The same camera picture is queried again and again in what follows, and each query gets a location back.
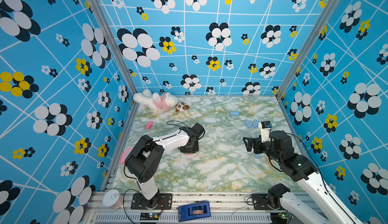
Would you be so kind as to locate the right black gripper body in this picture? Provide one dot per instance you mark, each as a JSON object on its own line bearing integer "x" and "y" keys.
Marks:
{"x": 258, "y": 145}

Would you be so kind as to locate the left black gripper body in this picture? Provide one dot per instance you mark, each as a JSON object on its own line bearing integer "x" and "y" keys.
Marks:
{"x": 190, "y": 149}

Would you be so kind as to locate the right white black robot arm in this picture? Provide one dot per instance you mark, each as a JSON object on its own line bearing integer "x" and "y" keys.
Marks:
{"x": 278, "y": 146}

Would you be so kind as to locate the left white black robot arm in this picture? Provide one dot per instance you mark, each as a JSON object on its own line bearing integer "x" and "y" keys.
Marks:
{"x": 143, "y": 160}

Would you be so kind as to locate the small brown white plush dog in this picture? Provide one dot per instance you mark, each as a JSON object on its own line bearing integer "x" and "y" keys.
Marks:
{"x": 181, "y": 107}

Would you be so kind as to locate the white pink plush toy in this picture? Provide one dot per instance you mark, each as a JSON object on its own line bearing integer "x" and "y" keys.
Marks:
{"x": 154, "y": 101}

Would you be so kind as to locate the blue box device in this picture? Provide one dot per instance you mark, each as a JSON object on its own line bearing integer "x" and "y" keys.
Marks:
{"x": 194, "y": 211}

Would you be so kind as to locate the pink alarm clock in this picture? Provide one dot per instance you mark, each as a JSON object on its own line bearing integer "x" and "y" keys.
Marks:
{"x": 124, "y": 156}

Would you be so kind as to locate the right circuit board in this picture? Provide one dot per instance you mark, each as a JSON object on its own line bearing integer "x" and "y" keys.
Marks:
{"x": 278, "y": 216}

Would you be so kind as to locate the circuit board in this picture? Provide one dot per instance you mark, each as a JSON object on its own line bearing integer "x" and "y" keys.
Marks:
{"x": 147, "y": 216}
{"x": 278, "y": 216}

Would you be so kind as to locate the left circuit board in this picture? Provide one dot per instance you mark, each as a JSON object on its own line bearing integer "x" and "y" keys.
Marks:
{"x": 147, "y": 216}

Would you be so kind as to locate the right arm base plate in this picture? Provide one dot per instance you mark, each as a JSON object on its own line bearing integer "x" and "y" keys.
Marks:
{"x": 266, "y": 202}

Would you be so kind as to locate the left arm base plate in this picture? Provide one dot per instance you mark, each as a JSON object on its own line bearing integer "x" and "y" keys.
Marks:
{"x": 159, "y": 201}

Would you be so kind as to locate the aluminium front rail frame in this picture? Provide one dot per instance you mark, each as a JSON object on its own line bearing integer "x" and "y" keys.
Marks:
{"x": 226, "y": 208}

